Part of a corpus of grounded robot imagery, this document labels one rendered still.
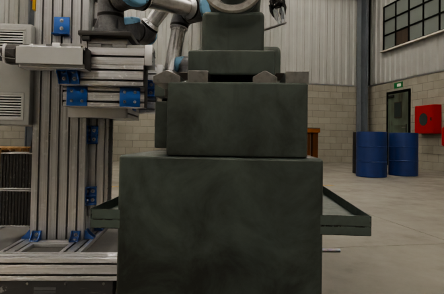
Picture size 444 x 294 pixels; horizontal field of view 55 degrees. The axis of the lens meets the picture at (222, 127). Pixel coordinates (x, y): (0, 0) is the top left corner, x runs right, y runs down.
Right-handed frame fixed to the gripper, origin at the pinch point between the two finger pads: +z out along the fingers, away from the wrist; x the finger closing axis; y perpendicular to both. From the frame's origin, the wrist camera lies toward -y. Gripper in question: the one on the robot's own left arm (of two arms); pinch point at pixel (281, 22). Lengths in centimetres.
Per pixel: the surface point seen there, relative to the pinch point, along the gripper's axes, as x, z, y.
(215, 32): -32, 30, 123
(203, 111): -38, 49, 133
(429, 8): 485, -172, -868
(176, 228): -48, 72, 133
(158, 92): -58, 34, 74
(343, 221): -13, 77, 133
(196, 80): -38, 42, 133
